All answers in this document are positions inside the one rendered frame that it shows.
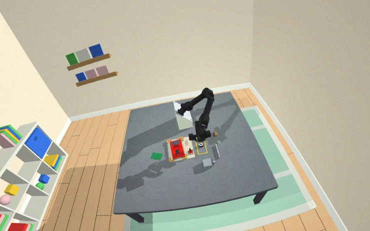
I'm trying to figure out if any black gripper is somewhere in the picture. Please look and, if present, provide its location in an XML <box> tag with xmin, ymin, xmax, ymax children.
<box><xmin>189</xmin><ymin>130</ymin><xmax>211</xmax><ymax>142</ymax></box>

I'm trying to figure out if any green flat square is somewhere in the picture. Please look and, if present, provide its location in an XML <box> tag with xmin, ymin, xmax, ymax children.
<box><xmin>151</xmin><ymin>152</ymin><xmax>162</xmax><ymax>160</ymax></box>

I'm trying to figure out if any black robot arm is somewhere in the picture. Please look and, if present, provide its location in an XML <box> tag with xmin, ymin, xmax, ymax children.
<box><xmin>178</xmin><ymin>87</ymin><xmax>214</xmax><ymax>142</ymax></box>

